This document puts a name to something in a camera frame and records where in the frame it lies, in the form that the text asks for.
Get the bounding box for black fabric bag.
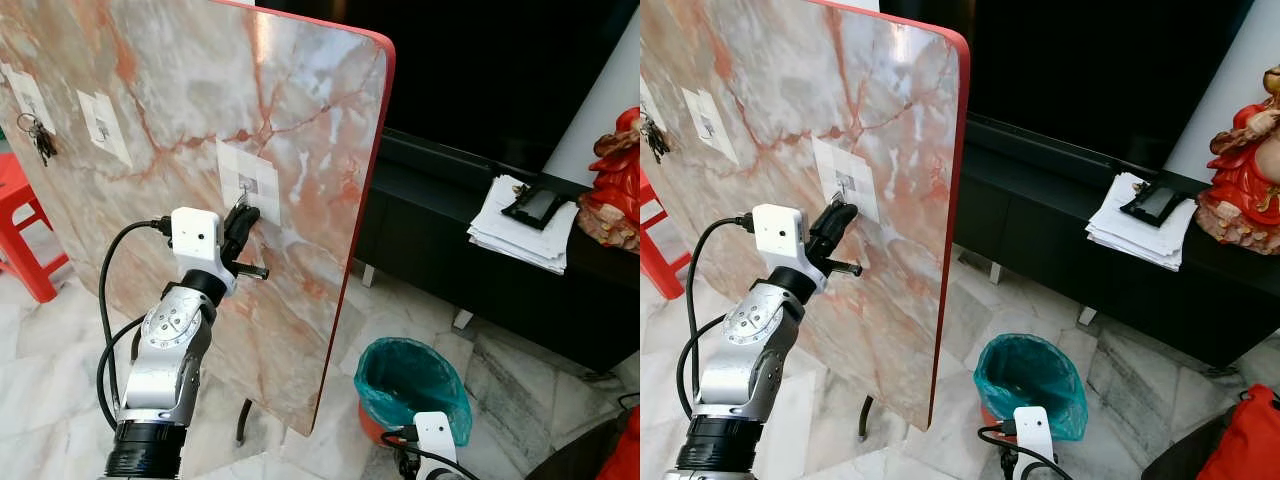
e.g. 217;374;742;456
524;410;626;480
1140;408;1241;480

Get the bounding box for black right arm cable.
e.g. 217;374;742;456
380;424;481;480
977;425;1076;480

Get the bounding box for marble pattern folding table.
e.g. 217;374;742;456
640;0;972;443
0;0;397;447

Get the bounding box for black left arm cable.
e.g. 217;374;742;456
676;212;757;426
96;217;177;433

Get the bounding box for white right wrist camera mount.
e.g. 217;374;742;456
412;411;457;480
1011;405;1057;480

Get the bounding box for red robed figurine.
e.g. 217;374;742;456
577;104;641;252
1195;62;1280;257

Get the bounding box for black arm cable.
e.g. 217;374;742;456
96;217;177;433
380;424;481;480
977;425;1076;480
676;212;757;426

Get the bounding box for red plastic stool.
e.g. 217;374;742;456
640;165;691;301
0;152;72;305

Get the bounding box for black low console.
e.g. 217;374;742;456
352;126;641;379
950;112;1280;371

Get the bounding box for red bag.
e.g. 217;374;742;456
1196;383;1280;480
594;404;641;480

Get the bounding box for white adhesive hook patch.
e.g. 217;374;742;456
77;89;134;169
0;64;53;133
214;137;284;228
811;135;882;225
640;78;669;131
682;86;741;167

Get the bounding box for orange bin teal liner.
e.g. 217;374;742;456
973;332;1091;443
352;336;474;449

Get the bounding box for black flat device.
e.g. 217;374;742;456
501;184;567;230
1118;182;1183;228

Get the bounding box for white paper stack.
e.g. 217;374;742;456
1084;170;1199;273
466;174;582;277

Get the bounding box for keys with purple cord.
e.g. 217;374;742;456
14;111;60;168
640;113;673;166

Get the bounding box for black television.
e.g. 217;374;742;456
880;0;1256;171
255;0;641;173

